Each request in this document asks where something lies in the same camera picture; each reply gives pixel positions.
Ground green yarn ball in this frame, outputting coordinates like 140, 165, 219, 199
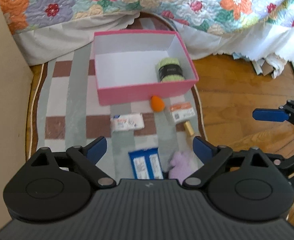
157, 57, 185, 82

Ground white bed skirt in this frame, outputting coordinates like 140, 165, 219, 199
13, 13, 294, 66

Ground floral quilt bedspread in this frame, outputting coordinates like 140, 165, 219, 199
0, 0, 294, 35

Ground purple plush toy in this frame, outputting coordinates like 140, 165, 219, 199
168, 151, 198, 184

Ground checkered cartoon rug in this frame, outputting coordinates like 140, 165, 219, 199
37, 18, 203, 181

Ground clear floss pick box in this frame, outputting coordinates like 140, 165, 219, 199
168, 102, 196, 124

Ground white tissue pack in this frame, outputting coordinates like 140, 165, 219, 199
111, 113, 145, 132

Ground pink cardboard box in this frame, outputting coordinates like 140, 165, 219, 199
93, 29, 199, 106

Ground beige wooden cabinet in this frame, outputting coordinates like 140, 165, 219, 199
0, 8, 33, 228

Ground blue wet wipes pack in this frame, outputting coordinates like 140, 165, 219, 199
129, 147, 164, 180

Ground orange makeup sponge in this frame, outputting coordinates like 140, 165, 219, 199
150, 95, 165, 112

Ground foundation bottle gold cap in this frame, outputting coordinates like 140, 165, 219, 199
183, 121, 195, 137

